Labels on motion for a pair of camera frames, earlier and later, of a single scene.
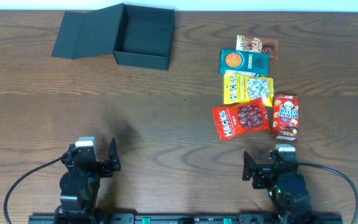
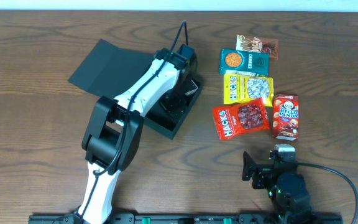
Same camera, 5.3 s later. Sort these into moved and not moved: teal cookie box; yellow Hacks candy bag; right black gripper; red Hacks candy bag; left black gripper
Moved: left black gripper
Not moved: right black gripper; teal cookie box; red Hacks candy bag; yellow Hacks candy bag
